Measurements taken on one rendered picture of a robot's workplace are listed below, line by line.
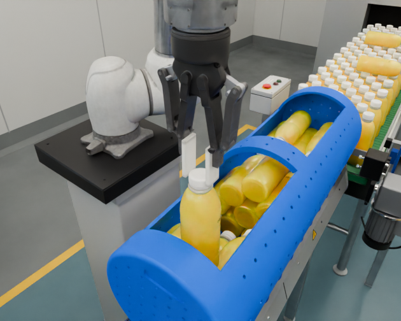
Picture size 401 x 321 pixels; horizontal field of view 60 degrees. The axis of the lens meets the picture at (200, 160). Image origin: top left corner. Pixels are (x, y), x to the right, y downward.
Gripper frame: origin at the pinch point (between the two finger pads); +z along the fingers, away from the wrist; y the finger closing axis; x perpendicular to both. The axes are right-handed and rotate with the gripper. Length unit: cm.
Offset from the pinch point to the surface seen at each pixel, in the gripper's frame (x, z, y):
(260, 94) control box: 90, 29, -30
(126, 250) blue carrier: -10.8, 15.7, -8.1
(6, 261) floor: 12, 137, -149
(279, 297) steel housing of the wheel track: 19, 49, 12
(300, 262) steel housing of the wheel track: 34, 50, 12
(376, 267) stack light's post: 115, 121, 36
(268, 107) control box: 90, 34, -26
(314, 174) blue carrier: 33.8, 19.2, 10.5
